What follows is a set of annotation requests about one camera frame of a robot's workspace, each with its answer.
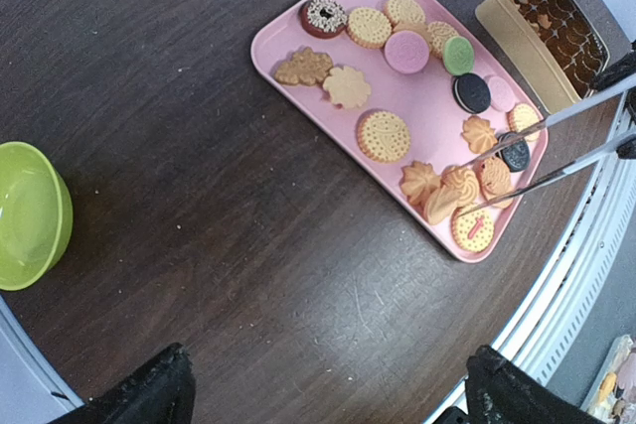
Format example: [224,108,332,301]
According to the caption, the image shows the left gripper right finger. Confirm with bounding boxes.
[465,346,599,424]

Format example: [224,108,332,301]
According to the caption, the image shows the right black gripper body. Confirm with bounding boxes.
[593,42,635,159]

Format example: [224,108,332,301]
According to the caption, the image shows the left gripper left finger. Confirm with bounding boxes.
[55,343,195,423]

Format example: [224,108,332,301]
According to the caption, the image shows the metal serving tongs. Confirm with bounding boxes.
[459,73,635,216]

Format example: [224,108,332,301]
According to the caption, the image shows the swirl cookie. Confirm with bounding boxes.
[422,185,461,225]

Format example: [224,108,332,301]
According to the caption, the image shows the side tray with cookies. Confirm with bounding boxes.
[581,335,635,423]

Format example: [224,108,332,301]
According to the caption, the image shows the gold cookie tin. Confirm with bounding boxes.
[475,0,610,114]

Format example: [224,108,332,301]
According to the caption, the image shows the beige round biscuit corner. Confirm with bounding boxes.
[507,103,541,133]

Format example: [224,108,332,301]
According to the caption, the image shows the pink sandwich cookie lower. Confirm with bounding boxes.
[485,74,517,112]

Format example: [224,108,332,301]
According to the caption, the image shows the pink sandwich cookie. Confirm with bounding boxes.
[384,31,430,74]
[485,74,517,112]

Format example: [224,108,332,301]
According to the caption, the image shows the black sandwich cookie lower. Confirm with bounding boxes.
[496,139,531,173]

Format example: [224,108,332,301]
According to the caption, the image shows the black sandwich cookie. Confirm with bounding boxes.
[496,139,531,173]
[452,72,491,114]

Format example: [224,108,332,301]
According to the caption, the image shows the black sandwich cookie upper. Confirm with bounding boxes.
[452,72,491,114]

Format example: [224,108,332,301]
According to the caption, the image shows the star butter cookie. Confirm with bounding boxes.
[461,115,498,154]

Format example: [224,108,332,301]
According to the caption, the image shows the biscuit with pink stick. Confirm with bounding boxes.
[451,206,495,253]

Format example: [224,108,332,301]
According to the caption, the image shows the green sandwich cookie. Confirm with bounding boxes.
[442,36,475,76]

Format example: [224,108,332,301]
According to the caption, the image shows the plain round cookie bottom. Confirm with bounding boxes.
[477,157,513,201]

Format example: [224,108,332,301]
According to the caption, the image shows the beige round biscuit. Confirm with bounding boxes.
[384,0,426,26]
[347,7,393,49]
[427,21,459,59]
[357,110,411,164]

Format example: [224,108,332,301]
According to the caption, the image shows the pink plastic tray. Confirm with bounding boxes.
[249,0,550,264]

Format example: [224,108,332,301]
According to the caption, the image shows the pink sandwich cookie upper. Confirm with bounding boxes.
[384,31,430,74]

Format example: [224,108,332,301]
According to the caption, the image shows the green plastic bowl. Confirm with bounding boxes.
[1,141,74,291]

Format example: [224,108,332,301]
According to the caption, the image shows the beige round biscuit left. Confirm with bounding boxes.
[357,110,411,164]

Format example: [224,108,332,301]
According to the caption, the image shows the beige round biscuit top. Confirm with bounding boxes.
[347,7,393,49]

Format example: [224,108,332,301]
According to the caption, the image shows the beige flower cookie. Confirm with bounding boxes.
[322,66,372,109]

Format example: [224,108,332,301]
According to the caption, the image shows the chocolate sprinkle donut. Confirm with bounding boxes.
[299,0,348,39]

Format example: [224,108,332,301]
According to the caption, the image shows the brown tree cookie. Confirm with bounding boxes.
[274,47,334,86]

